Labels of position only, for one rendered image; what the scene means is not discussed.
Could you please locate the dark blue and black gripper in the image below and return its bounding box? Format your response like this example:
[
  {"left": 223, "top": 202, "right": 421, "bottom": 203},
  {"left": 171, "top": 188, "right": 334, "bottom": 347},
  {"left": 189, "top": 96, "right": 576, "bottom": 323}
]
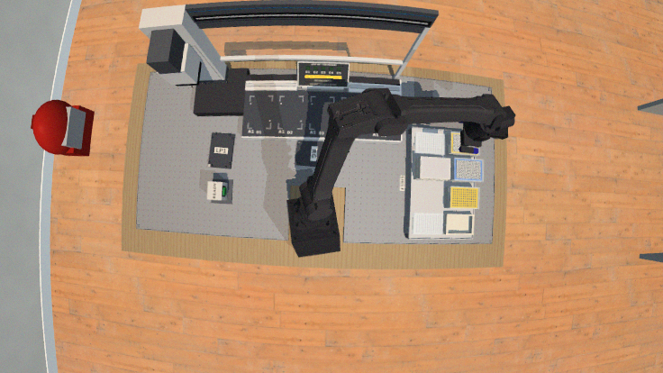
[{"left": 459, "top": 122, "right": 482, "bottom": 154}]

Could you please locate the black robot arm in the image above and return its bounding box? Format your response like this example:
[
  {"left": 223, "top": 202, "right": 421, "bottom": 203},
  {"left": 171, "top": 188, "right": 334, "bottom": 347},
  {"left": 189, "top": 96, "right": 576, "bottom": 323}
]
[{"left": 294, "top": 88, "right": 515, "bottom": 231}]

